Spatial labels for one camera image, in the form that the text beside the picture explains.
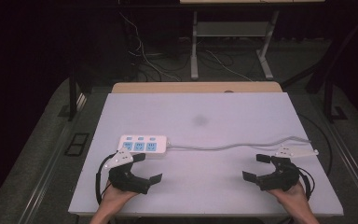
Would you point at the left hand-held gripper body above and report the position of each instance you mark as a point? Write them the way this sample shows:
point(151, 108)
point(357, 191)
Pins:
point(122, 182)

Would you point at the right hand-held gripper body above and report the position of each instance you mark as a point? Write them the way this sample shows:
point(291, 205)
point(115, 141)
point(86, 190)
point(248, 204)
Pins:
point(286, 179)

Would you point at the white power strip blue sockets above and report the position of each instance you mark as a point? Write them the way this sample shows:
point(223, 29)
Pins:
point(143, 144)

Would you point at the person's left hand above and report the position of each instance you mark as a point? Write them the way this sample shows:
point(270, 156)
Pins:
point(115, 197)

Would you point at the person's right hand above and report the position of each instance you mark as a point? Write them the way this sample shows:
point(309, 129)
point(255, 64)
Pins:
point(295, 197)

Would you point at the white foam board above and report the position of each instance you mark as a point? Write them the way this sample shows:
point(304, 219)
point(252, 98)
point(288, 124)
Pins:
point(199, 174)

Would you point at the wooden table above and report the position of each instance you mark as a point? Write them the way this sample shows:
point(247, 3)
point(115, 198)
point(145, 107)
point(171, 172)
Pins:
point(183, 87)

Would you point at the black stand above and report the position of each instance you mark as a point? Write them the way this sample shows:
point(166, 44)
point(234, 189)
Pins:
point(329, 99)

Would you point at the black rectangular floor frame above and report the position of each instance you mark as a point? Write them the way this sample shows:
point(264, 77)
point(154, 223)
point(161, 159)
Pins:
point(77, 144)

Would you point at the metal floor rail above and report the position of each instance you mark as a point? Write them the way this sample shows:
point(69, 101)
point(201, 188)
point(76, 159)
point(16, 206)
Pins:
point(351, 165)
point(48, 174)

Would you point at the grey metal desk frame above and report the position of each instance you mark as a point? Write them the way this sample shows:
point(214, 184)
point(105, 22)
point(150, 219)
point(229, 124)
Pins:
point(230, 29)

